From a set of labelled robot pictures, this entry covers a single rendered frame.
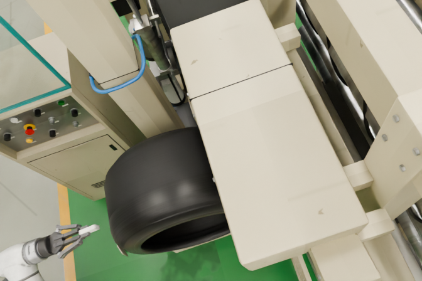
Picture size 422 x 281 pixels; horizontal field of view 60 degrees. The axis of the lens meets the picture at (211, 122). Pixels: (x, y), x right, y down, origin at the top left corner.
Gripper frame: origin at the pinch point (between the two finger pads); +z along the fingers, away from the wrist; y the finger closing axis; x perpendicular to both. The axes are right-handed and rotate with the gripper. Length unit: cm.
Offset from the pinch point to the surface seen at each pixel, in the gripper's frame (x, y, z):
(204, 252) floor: 124, 0, 1
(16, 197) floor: 106, 85, -133
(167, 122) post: -2.2, 27.7, 40.2
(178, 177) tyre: -17.4, -1.3, 44.4
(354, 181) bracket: -38, -25, 88
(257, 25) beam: -44, 17, 83
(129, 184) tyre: -17.5, 2.8, 28.1
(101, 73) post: -42, 28, 38
